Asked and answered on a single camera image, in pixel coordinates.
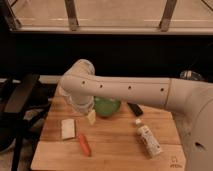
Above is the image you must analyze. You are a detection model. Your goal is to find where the white sponge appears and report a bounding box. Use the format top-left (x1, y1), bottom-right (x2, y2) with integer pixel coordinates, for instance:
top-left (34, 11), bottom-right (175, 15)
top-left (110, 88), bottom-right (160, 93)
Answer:
top-left (61, 119), bottom-right (75, 140)

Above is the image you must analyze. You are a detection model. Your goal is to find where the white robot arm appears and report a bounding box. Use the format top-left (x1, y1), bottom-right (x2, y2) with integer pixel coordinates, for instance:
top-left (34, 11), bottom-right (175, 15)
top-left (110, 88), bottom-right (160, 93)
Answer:
top-left (59, 59), bottom-right (213, 171)

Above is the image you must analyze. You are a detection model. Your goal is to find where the green ceramic bowl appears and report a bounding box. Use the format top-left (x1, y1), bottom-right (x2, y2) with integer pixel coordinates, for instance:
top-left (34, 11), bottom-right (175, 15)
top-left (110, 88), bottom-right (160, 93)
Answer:
top-left (94, 97), bottom-right (121, 118)

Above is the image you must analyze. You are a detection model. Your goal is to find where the orange carrot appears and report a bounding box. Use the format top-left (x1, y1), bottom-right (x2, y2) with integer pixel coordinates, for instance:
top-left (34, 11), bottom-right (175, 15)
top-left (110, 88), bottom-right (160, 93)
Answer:
top-left (77, 134), bottom-right (91, 157)

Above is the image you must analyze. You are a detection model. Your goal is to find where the wooden cutting board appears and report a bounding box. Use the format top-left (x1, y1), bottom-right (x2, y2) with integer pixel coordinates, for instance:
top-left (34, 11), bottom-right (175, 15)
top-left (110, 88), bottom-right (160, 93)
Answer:
top-left (31, 94), bottom-right (186, 171)

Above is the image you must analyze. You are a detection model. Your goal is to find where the black phone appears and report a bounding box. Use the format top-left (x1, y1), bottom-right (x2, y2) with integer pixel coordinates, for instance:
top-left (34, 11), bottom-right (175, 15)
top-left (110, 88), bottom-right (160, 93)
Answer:
top-left (128, 103), bottom-right (143, 117)

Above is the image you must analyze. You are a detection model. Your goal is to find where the white plastic bottle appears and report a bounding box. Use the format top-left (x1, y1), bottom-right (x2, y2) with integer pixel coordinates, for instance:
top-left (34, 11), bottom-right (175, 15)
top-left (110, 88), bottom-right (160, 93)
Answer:
top-left (135, 118), bottom-right (162, 158)

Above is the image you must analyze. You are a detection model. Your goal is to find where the black chair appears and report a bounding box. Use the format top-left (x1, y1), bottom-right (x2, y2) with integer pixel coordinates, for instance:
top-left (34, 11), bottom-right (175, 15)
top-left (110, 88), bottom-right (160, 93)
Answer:
top-left (0, 74), bottom-right (51, 171)

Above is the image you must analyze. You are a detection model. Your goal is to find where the round metal dish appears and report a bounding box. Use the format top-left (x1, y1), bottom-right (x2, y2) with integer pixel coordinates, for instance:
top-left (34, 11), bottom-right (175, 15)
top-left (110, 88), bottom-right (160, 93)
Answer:
top-left (180, 70), bottom-right (204, 81)

